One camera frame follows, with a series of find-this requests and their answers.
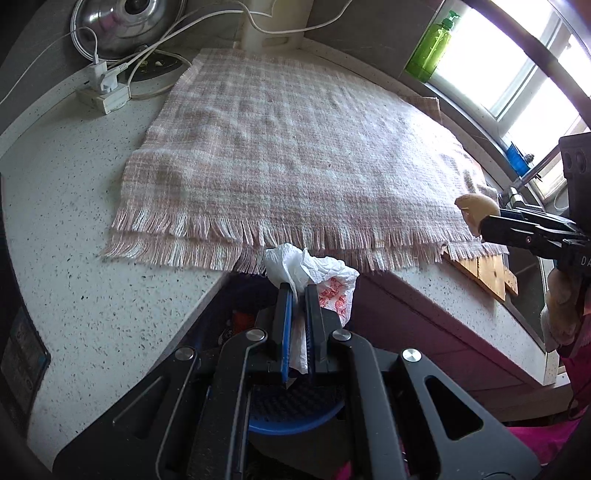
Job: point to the white power strip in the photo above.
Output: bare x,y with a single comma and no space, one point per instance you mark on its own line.
104,101

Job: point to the person's right hand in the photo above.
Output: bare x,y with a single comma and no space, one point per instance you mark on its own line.
561,304

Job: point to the window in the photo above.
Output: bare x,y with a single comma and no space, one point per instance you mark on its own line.
508,60

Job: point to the blue trash bin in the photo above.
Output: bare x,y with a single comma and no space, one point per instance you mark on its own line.
295,427

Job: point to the white plastic box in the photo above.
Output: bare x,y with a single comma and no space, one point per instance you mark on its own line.
258,27

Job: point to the blue plastic item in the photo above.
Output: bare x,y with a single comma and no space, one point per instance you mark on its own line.
515,154

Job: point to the corn cob piece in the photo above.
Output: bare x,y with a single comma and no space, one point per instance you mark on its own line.
475,207

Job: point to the black induction cooker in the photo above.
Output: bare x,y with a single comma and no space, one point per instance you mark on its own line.
161,76

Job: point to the black device with blue trim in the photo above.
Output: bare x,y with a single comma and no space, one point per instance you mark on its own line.
23,355

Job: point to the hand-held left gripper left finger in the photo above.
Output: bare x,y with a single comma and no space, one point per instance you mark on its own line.
287,323

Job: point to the pink cabinet front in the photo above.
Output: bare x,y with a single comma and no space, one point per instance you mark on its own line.
438,332

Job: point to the pink plaid fringed cloth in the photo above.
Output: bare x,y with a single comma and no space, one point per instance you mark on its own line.
286,147

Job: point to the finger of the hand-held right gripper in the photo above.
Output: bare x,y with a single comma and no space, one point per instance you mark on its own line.
517,235
540,220

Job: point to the pink garment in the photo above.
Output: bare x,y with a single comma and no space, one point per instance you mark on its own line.
549,438

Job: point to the white charger plug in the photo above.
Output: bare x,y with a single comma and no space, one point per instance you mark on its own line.
97,76

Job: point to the metal pot lid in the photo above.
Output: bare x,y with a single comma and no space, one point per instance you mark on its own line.
115,23

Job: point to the green pump bottle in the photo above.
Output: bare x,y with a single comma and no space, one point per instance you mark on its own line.
429,50

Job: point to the wooden cutting board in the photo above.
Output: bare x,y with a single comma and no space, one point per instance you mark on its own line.
485,272

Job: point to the white plastic bag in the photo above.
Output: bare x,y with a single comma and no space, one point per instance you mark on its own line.
323,272

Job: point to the kitchen sink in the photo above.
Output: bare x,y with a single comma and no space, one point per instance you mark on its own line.
526,286

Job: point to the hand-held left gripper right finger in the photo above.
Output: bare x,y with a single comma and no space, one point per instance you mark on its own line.
319,323

